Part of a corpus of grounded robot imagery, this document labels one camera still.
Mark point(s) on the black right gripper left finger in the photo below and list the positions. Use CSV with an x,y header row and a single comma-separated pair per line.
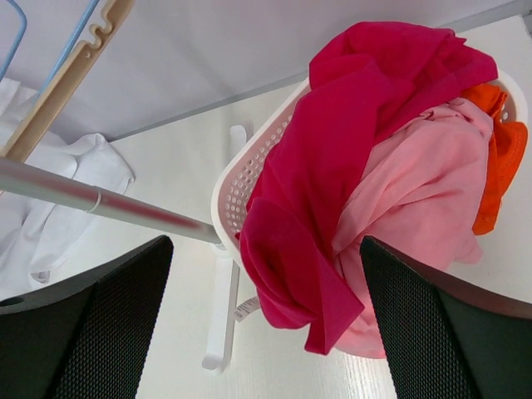
x,y
86,336

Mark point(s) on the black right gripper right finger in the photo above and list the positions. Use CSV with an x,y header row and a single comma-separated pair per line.
x,y
444,337

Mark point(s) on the pink t shirt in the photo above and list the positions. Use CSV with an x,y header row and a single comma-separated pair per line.
x,y
420,193

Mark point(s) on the orange t shirt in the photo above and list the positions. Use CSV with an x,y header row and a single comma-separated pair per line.
x,y
506,151

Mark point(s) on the magenta t shirt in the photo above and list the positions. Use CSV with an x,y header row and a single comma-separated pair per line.
x,y
365,84

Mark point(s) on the beige plastic hanger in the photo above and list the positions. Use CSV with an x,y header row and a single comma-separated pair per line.
x,y
63,85

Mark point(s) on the blue plastic hanger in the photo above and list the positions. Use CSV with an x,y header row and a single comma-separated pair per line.
x,y
71,42

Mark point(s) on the white rack base foot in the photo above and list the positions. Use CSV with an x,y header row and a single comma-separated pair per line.
x,y
220,338

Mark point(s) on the silver rack upright pole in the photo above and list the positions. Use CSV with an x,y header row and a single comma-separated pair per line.
x,y
22,179

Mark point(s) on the white perforated plastic basket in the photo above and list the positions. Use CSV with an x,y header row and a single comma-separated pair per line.
x,y
235,185

